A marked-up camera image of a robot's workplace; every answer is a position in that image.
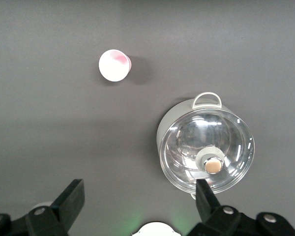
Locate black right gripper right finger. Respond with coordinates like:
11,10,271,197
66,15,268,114
186,179,295,236

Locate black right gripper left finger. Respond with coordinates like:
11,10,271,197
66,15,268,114
0,178,86,236

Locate pink plastic cup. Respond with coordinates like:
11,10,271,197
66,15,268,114
98,49,133,83

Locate glass lid with metal knob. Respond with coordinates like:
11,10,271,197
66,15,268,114
159,108,256,195

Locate dark grey table cloth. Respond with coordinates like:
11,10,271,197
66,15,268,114
0,0,295,236

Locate pale grey two-handled pot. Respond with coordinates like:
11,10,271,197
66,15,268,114
156,91,256,200

